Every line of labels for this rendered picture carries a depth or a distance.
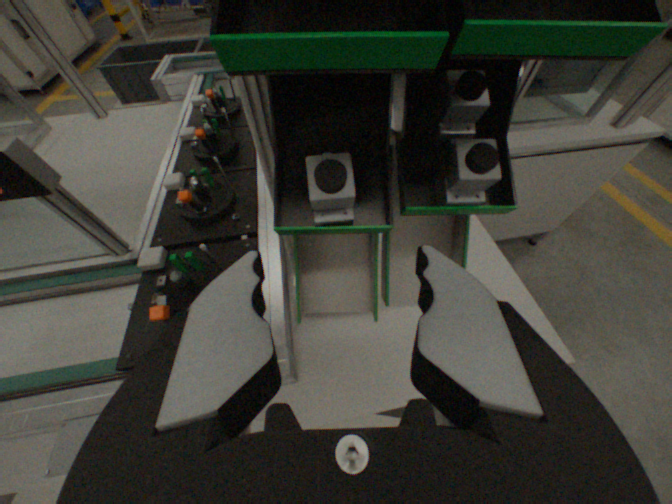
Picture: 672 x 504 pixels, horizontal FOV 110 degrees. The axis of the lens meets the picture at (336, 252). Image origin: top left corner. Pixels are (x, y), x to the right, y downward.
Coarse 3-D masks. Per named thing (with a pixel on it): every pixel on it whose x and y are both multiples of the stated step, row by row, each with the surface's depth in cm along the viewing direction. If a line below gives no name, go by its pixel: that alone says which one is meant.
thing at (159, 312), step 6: (162, 300) 37; (156, 306) 35; (162, 306) 35; (168, 306) 37; (150, 312) 35; (156, 312) 35; (162, 312) 35; (168, 312) 36; (174, 312) 38; (150, 318) 35; (156, 318) 35; (162, 318) 35
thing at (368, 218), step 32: (288, 96) 31; (320, 96) 31; (352, 96) 31; (384, 96) 28; (288, 128) 30; (320, 128) 30; (352, 128) 30; (384, 128) 28; (288, 160) 30; (352, 160) 30; (384, 160) 29; (288, 192) 29; (384, 192) 29; (288, 224) 28; (384, 224) 28
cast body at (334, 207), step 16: (320, 160) 23; (336, 160) 22; (320, 176) 22; (336, 176) 22; (352, 176) 23; (320, 192) 22; (336, 192) 22; (352, 192) 22; (320, 208) 24; (336, 208) 25; (352, 208) 25; (320, 224) 26; (336, 224) 26; (352, 224) 27
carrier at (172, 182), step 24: (168, 192) 65; (192, 192) 61; (216, 192) 61; (240, 192) 64; (168, 216) 60; (192, 216) 57; (216, 216) 58; (168, 240) 55; (192, 240) 55; (216, 240) 56
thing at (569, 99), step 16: (576, 64) 84; (592, 64) 85; (608, 64) 86; (624, 64) 87; (544, 80) 87; (560, 80) 88; (576, 80) 89; (592, 80) 90; (608, 80) 91; (528, 96) 91; (544, 96) 92; (560, 96) 93; (576, 96) 94; (592, 96) 96; (528, 112) 96; (544, 112) 98; (560, 112) 99; (576, 112) 100
